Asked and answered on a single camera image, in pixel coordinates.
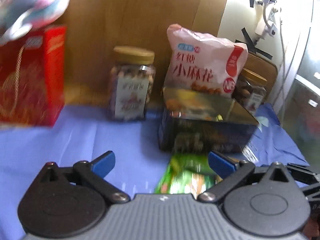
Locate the dark open snack box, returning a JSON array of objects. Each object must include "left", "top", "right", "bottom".
[{"left": 158, "top": 87, "right": 259, "bottom": 153}]

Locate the white power cable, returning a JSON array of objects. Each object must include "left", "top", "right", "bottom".
[{"left": 261, "top": 2, "right": 291, "bottom": 106}]

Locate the pink twisted dough snack bag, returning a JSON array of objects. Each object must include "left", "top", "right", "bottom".
[{"left": 164, "top": 24, "right": 248, "bottom": 98}]

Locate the green cracker packet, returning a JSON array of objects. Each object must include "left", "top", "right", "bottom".
[{"left": 154, "top": 153, "right": 222, "bottom": 198}]

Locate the white power strip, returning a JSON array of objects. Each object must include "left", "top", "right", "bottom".
[{"left": 255, "top": 5, "right": 278, "bottom": 40}]

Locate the red gift box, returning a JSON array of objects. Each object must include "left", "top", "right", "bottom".
[{"left": 1, "top": 25, "right": 67, "bottom": 126}]

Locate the pink white plush toy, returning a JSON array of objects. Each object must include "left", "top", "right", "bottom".
[{"left": 1, "top": 0, "right": 70, "bottom": 46}]

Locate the blue patterned tablecloth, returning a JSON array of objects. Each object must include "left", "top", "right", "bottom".
[{"left": 0, "top": 102, "right": 308, "bottom": 240}]

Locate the left nut jar gold lid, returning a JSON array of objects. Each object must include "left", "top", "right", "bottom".
[{"left": 108, "top": 46, "right": 156, "bottom": 121}]

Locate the nut jar gold lid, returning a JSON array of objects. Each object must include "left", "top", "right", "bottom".
[
  {"left": 108, "top": 46, "right": 156, "bottom": 121},
  {"left": 233, "top": 68, "right": 267, "bottom": 115}
]

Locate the brown wooden board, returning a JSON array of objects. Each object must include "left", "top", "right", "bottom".
[{"left": 244, "top": 52, "right": 278, "bottom": 98}]

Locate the right nut jar gold lid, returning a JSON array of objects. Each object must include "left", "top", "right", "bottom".
[{"left": 233, "top": 68, "right": 267, "bottom": 115}]

